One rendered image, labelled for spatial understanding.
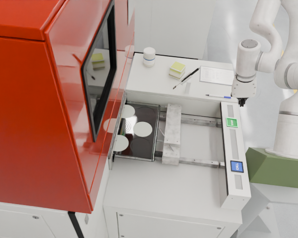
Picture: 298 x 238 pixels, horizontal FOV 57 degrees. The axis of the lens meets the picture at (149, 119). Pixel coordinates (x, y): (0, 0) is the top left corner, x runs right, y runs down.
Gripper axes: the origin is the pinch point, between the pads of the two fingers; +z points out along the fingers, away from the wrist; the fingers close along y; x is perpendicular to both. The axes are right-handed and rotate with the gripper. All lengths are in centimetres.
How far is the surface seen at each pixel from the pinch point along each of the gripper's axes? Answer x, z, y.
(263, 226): -17, 107, 22
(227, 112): 7.0, 14.8, -5.3
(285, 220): -6, 123, 42
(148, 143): -15.0, 12.7, -44.6
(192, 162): -19.0, 23.1, -23.6
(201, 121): 8.3, 23.2, -18.9
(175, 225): -46, 36, -32
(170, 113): 8.8, 16.5, -35.9
